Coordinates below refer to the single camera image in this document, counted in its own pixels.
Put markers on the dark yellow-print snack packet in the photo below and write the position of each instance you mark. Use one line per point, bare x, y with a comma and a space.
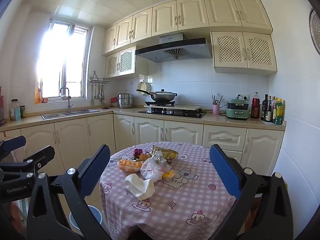
167, 153

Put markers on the cream hanging colander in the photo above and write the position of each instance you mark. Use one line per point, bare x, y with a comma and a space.
146, 87

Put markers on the wok with lid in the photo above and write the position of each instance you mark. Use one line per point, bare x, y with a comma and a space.
162, 97

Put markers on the metal utensil rack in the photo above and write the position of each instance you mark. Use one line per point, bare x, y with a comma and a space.
98, 80

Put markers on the small dark jar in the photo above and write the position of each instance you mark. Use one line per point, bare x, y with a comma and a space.
22, 112

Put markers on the small lattice door cabinet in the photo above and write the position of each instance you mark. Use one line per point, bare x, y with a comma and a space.
120, 63

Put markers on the steel disc on wall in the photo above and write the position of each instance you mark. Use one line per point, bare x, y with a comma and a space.
315, 32

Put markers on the steel faucet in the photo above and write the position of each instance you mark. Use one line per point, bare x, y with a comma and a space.
68, 100

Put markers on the pink utensil holder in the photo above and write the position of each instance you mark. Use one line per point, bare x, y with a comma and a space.
216, 110

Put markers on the orange fruit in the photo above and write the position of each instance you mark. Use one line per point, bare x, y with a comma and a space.
143, 157

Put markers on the steel steamer pot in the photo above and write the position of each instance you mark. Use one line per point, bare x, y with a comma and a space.
126, 101

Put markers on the utensils in holder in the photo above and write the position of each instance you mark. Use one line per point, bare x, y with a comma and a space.
217, 100

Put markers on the orange snack packet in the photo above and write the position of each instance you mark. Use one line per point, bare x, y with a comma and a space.
130, 165

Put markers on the clear plastic bag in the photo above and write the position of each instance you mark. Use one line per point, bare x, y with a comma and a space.
152, 170

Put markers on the clear jar white lid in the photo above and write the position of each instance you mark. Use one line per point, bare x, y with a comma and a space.
13, 105

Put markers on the teal box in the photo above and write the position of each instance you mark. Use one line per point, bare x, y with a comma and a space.
17, 115

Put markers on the black gas stove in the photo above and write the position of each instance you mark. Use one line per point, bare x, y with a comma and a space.
175, 113

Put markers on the person's left hand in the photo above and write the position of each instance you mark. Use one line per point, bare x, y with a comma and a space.
16, 212

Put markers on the yellow fruit peel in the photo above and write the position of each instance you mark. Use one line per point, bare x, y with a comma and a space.
168, 175

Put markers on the red label bottle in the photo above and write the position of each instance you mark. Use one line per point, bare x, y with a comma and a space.
255, 106

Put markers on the blue trash bin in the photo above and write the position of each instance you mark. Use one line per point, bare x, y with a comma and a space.
93, 213

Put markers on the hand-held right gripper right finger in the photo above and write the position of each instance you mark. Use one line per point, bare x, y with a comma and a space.
225, 172

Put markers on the green bottle yellow cap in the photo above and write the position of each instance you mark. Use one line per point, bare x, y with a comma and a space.
278, 113

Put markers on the hanging metal spatula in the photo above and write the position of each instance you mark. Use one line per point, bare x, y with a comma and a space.
92, 101

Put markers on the green electric cooker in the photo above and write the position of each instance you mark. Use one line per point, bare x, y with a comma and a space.
237, 110

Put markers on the magenta wrapper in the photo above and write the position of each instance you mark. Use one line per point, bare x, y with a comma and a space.
137, 152

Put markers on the round table pink checked cloth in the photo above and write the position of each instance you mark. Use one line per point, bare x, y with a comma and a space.
187, 205

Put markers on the orange windowsill item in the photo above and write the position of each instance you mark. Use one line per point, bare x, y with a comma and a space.
38, 97

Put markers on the purple rack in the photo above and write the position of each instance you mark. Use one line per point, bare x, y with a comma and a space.
2, 123

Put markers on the small windowsill jar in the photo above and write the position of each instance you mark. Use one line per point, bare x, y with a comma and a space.
44, 100

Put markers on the white tissue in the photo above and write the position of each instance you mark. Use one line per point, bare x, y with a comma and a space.
140, 186

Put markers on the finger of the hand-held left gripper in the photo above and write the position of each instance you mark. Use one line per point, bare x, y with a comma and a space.
15, 142
42, 155

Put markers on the cream upper wall cabinets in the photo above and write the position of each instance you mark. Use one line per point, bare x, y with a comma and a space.
192, 12

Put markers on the black range hood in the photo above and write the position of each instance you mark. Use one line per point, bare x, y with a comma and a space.
175, 48

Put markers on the kitchen window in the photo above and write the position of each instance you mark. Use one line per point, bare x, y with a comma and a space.
75, 55

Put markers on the hanging metal ladle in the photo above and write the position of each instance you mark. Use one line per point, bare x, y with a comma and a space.
102, 100

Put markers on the wide lattice door cabinet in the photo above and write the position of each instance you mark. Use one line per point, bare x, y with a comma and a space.
243, 52

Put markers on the white wall socket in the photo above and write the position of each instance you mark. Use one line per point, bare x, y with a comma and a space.
243, 97

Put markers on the red bowl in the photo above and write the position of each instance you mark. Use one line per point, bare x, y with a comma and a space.
114, 100

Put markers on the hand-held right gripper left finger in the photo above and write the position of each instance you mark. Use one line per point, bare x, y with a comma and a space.
93, 170

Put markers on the steel sink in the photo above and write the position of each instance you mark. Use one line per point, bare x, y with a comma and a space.
70, 113

